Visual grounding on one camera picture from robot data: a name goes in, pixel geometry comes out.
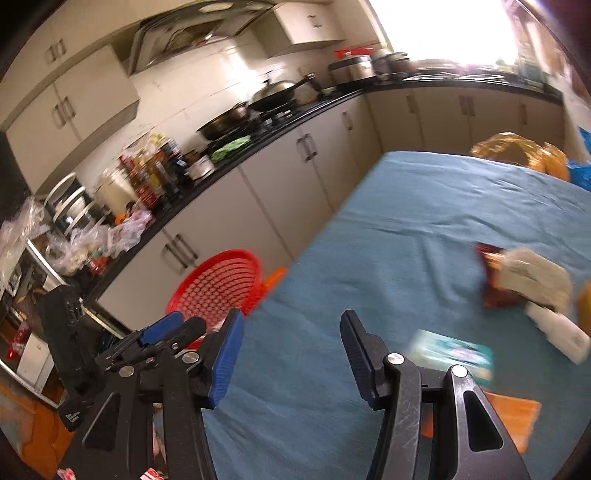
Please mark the gas stove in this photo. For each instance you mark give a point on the gas stove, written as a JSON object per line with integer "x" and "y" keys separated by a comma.
{"x": 277, "y": 115}

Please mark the beige base cabinets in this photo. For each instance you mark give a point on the beige base cabinets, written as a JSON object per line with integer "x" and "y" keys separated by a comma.
{"x": 277, "y": 184}

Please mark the steel rice cooker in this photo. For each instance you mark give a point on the steel rice cooker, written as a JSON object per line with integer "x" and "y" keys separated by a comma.
{"x": 353, "y": 69}

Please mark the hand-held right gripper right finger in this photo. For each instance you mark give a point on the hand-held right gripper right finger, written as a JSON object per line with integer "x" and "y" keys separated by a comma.
{"x": 355, "y": 350}

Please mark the white jar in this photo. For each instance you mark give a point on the white jar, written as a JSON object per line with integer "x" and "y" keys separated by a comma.
{"x": 115, "y": 194}

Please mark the yellow plastic bag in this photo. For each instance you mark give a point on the yellow plastic bag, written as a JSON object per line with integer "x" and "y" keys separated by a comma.
{"x": 508, "y": 147}

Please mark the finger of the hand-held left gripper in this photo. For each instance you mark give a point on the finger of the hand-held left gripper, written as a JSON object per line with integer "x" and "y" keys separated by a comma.
{"x": 189, "y": 328}
{"x": 161, "y": 325}

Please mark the orange flat board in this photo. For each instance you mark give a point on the orange flat board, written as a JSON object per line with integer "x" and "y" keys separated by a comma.
{"x": 512, "y": 415}

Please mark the black kitchen countertop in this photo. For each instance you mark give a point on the black kitchen countertop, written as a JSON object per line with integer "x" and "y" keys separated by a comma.
{"x": 295, "y": 121}

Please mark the teal and white packet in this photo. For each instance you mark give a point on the teal and white packet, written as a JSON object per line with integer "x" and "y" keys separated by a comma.
{"x": 452, "y": 353}

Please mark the tall beige wall cabinets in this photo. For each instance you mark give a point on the tall beige wall cabinets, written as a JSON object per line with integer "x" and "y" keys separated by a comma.
{"x": 69, "y": 106}

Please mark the pile of clear plastic bags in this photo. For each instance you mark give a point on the pile of clear plastic bags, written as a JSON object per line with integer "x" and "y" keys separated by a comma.
{"x": 83, "y": 240}

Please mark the row of condiment bottles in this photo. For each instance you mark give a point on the row of condiment bottles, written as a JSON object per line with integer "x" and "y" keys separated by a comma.
{"x": 152, "y": 175}

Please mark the red snack packet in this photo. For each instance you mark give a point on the red snack packet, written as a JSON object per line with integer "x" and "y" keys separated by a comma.
{"x": 491, "y": 277}

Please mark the small steel pot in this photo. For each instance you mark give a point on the small steel pot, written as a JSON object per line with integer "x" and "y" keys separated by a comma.
{"x": 201, "y": 168}

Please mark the beige printed paper bag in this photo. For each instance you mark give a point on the beige printed paper bag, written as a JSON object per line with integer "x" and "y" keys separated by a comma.
{"x": 535, "y": 277}

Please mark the steel range hood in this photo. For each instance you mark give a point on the steel range hood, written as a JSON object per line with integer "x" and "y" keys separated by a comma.
{"x": 194, "y": 32}

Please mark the blue plastic bag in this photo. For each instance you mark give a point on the blue plastic bag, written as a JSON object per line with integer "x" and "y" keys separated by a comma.
{"x": 582, "y": 175}

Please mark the red basin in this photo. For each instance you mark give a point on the red basin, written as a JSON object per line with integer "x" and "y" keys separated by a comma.
{"x": 355, "y": 50}

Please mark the small beige wall cabinet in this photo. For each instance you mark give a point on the small beige wall cabinet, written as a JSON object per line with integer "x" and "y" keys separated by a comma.
{"x": 309, "y": 21}

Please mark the kitchen window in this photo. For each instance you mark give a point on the kitchen window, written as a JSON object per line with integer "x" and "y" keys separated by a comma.
{"x": 438, "y": 32}

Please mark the long white barcode box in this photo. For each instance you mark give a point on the long white barcode box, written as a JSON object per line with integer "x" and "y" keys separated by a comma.
{"x": 558, "y": 332}

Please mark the red plastic basket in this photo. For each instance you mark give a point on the red plastic basket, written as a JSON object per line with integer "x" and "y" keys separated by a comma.
{"x": 212, "y": 286}

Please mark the black wok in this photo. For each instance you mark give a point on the black wok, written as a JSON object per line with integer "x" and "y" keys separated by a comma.
{"x": 274, "y": 92}

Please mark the dark frying pan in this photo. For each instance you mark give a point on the dark frying pan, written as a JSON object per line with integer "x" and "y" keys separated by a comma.
{"x": 226, "y": 121}

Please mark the green cloth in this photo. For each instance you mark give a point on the green cloth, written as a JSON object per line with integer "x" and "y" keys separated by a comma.
{"x": 231, "y": 148}

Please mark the stacked pots and bowls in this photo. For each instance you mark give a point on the stacked pots and bowls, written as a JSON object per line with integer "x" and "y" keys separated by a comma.
{"x": 392, "y": 62}

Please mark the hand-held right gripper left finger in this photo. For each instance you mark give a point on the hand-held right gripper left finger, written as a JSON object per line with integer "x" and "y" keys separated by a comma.
{"x": 226, "y": 355}

